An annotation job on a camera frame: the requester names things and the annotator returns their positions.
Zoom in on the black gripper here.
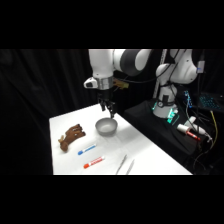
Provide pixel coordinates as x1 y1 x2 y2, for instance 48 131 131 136
97 89 117 119

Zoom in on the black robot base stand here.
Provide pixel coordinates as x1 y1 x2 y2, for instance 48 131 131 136
122 98 224 176

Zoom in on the blue marker pen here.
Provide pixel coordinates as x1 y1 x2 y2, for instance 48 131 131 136
77 143 97 156

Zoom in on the red marker pen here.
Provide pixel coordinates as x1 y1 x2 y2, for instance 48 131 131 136
82 155 106 170

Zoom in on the grey metal bowl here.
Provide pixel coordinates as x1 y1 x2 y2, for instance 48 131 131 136
94 117 119 136

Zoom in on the brown plush animal toy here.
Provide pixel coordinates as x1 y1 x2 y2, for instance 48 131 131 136
57 123 87 153

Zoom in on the black curtain backdrop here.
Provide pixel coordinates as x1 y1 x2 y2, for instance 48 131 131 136
0 49 161 176

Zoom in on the white red marker on stand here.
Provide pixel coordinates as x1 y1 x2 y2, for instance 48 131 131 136
176 123 202 142

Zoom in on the backlit computer keyboard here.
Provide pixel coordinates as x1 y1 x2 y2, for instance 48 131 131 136
198 93 224 111

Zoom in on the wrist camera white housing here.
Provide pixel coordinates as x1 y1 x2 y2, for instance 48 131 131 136
83 76 100 90

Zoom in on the yellow cable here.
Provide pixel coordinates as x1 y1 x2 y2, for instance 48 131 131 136
209 110 219 141

